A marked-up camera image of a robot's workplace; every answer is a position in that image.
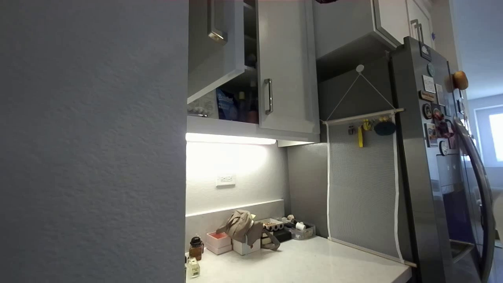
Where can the under-cabinet light strip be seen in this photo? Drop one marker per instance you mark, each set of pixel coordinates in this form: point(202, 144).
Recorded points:
point(230, 139)

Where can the blue bag in cabinet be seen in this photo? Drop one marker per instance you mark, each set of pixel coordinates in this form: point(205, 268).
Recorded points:
point(227, 107)

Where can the white paper package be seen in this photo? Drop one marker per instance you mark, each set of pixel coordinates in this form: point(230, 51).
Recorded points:
point(202, 104)

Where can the beige cloth bag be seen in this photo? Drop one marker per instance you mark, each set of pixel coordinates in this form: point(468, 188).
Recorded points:
point(245, 225)

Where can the small grey tray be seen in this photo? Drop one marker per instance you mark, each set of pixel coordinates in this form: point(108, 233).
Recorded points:
point(304, 232)

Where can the small white container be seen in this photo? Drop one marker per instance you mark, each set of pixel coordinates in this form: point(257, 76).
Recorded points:
point(246, 249)

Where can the small cardboard box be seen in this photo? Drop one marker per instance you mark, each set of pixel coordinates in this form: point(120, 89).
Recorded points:
point(219, 244)

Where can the yellow key tag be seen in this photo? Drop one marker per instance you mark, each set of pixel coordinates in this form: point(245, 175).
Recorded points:
point(359, 137)

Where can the white hanging key rack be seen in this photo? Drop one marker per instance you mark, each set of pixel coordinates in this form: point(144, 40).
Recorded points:
point(362, 117)

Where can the small dark brown bottle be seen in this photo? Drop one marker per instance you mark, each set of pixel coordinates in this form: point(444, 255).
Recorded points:
point(197, 249)

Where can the dark blue pouch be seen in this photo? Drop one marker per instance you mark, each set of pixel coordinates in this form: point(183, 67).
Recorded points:
point(386, 128)

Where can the small pale jar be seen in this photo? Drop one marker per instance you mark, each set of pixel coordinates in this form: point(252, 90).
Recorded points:
point(194, 269)

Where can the stainless steel refrigerator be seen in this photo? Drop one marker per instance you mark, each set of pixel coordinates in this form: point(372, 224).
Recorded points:
point(414, 183)

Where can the poker chip fridge magnet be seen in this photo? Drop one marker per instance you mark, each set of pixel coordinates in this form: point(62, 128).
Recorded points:
point(428, 111)

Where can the city poster fridge magnet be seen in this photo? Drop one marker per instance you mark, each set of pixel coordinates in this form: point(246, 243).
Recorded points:
point(428, 84)

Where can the red fridge magnet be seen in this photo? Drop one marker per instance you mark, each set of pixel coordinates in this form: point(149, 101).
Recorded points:
point(444, 129)

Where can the round black fridge magnet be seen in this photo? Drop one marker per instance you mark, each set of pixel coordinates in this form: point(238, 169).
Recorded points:
point(425, 52)

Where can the round orange fridge magnet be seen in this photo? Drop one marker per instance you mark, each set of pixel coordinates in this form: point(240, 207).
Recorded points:
point(461, 79)

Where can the bright window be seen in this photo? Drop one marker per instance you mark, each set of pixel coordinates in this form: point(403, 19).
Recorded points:
point(496, 136)

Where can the white wall cabinet body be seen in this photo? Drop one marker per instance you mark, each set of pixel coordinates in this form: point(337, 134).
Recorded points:
point(226, 126)

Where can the white wall outlet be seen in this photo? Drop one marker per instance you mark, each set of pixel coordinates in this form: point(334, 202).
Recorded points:
point(226, 181)

